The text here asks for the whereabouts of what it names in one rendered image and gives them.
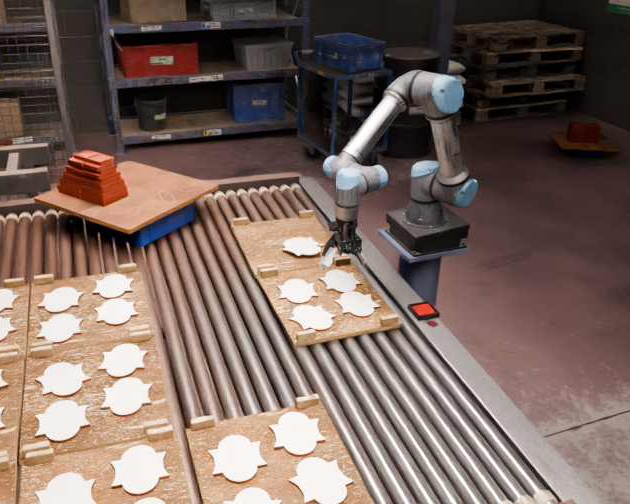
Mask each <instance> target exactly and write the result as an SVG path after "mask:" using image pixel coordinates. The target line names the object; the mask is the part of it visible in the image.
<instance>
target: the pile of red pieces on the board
mask: <svg viewBox="0 0 630 504"><path fill-rule="evenodd" d="M112 161H114V157H111V156H108V155H104V154H100V153H97V152H93V151H89V150H85V151H83V152H80V153H77V154H74V157H73V158H70V159H68V163H70V164H69V165H66V166H65V169H66V171H65V172H63V175H62V178H60V179H59V181H60V184H58V185H57V188H58V190H59V192H60V193H63V194H66V195H69V196H72V197H75V198H78V199H82V200H84V201H87V202H90V203H93V204H96V205H99V206H102V207H105V206H108V205H110V204H112V203H114V202H117V201H119V200H121V199H123V198H126V197H128V190H127V185H125V182H124V178H121V176H120V175H121V173H120V171H117V170H116V168H117V164H113V162H112Z"/></svg>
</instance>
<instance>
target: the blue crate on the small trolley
mask: <svg viewBox="0 0 630 504"><path fill-rule="evenodd" d="M314 37H315V39H314V40H315V41H314V42H315V46H314V47H315V50H314V51H315V55H313V61H315V62H316V63H319V64H322V65H325V66H328V67H331V68H335V69H338V70H341V71H344V72H347V73H357V72H363V71H370V70H376V69H382V68H383V67H384V61H383V57H384V56H383V53H384V48H385V47H384V45H385V44H384V43H385V42H384V41H380V40H376V39H372V38H369V37H365V36H361V35H357V34H352V33H337V34H327V35H319V36H314ZM333 41H336V42H333Z"/></svg>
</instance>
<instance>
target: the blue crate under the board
mask: <svg viewBox="0 0 630 504"><path fill-rule="evenodd" d="M192 220H194V207H193V202H192V203H190V204H188V205H186V206H184V207H182V208H180V209H178V210H176V211H174V212H172V213H170V214H168V215H166V216H164V217H162V218H160V219H158V220H156V221H154V222H152V223H150V224H148V225H147V226H145V227H143V228H141V229H139V230H137V231H135V232H133V233H131V234H127V233H124V232H121V231H118V230H115V229H112V228H109V227H106V226H104V225H101V224H98V223H95V222H92V221H89V220H86V219H85V226H86V228H88V229H91V230H94V231H97V232H100V233H102V234H105V235H108V236H111V237H114V238H117V239H120V240H122V241H125V242H128V243H131V244H134V245H137V246H140V247H143V246H145V245H147V244H149V243H151V242H153V241H154V240H156V239H158V238H160V237H162V236H164V235H166V234H168V233H169V232H171V231H173V230H175V229H177V228H179V227H181V226H182V225H184V224H186V223H188V222H190V221H192Z"/></svg>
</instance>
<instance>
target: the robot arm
mask: <svg viewBox="0 0 630 504"><path fill-rule="evenodd" d="M382 96H383V99H382V100H381V101H380V103H379V104H378V105H377V107H376V108H375V109H374V110H373V112H372V113H371V114H370V116H369V117H368V118H367V119H366V121H365V122H364V123H363V125H362V126H361V127H360V128H359V130H358V131H357V132H356V134H355V135H354V136H353V137H352V139H351V140H350V141H349V143H348V144H347V145H346V146H345V148H344V149H343V150H342V152H341V153H340V154H339V155H338V156H330V157H328V158H327V159H326V161H325V163H324V166H323V170H324V173H325V175H326V176H327V177H329V178H331V179H333V180H335V181H336V198H335V221H333V222H331V223H330V224H328V226H329V231H333V232H334V234H332V236H331V237H330V239H329V240H328V241H327V242H326V244H325V246H324V249H323V252H322V258H321V263H320V271H321V272H322V271H323V270H324V269H325V266H328V267H330V266H331V264H332V257H333V255H334V254H335V249H334V245H335V247H337V249H338V254H339V256H340V257H341V255H342V254H352V255H356V256H357V257H358V259H359V261H360V263H361V264H362V265H363V266H364V262H365V261H366V259H365V258H364V253H363V250H362V248H361V244H362V239H361V238H360V237H359V236H358V235H357V233H356V232H355V231H356V227H358V223H357V221H358V212H359V208H360V205H359V199H360V196H362V195H365V194H368V193H370V192H373V191H377V190H379V189H380V188H382V187H384V186H385V185H386V184H387V181H388V175H387V172H386V170H385V169H384V168H383V167H382V166H379V165H377V166H371V167H366V166H363V165H360V164H361V162H362V161H363V160H364V158H365V157H366V156H367V155H368V153H369V152H370V151H371V149H372V148H373V147H374V145H375V144H376V143H377V142H378V140H379V139H380V138H381V136H382V135H383V134H384V132H385V131H386V130H387V129H388V127H389V126H390V125H391V123H392V122H393V121H394V119H395V118H396V117H397V115H398V114H399V113H400V112H404V111H405V110H406V109H407V107H408V106H410V105H417V106H421V107H422V108H423V111H424V116H425V118H426V119H428V120H430V123H431V128H432V133H433V138H434V143H435V148H436V154H437V159H438V161H423V162H419V163H417V164H415V165H414V166H413V167H412V170H411V200H410V202H409V205H408V208H407V210H406V219H407V220H408V221H409V222H411V223H413V224H416V225H423V226H428V225H435V224H438V223H440V222H442V221H443V220H444V211H443V207H442V204H441V201H442V202H445V203H447V204H450V205H453V206H454V207H460V208H464V207H466V206H468V205H469V204H470V203H471V202H472V200H473V199H474V197H475V195H476V192H477V188H478V183H477V181H476V180H475V179H474V178H470V176H469V171H468V168H467V167H466V166H464V165H463V160H462V154H461V148H460V142H459V136H458V130H457V124H456V118H455V114H456V113H457V112H458V109H459V108H460V107H461V105H462V102H463V101H462V98H463V97H464V92H463V87H462V84H461V83H460V81H459V80H458V79H457V78H455V77H451V76H449V75H446V74H438V73H432V72H427V71H423V70H413V71H410V72H407V73H405V74H403V75H402V76H400V77H399V78H397V79H396V80H395V81H394V82H392V83H391V84H390V85H389V86H388V88H387V89H386V90H385V91H384V93H383V95H382Z"/></svg>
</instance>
